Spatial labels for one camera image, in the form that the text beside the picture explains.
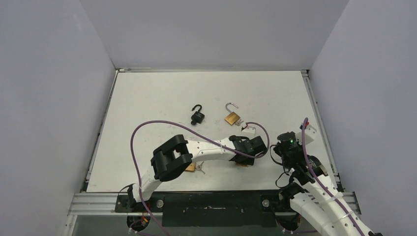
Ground brass padlock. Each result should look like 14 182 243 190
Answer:
225 102 241 125
185 162 196 172
235 162 249 167

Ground keys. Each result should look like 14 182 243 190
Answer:
235 119 244 126
195 161 206 175

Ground black padlock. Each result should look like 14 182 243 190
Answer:
190 104 205 126

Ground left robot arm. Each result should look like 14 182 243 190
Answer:
127 135 268 212

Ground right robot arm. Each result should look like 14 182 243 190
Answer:
273 132 380 236

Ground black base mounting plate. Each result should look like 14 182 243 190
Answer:
115 190 304 230

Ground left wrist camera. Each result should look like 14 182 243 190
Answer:
241 125 256 138

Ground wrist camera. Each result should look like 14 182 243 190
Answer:
241 125 256 138
296 122 318 145

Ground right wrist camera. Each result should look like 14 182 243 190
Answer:
296 122 318 145

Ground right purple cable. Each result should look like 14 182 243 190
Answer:
301 117 365 236

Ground aluminium frame rail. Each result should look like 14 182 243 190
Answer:
118 66 308 73

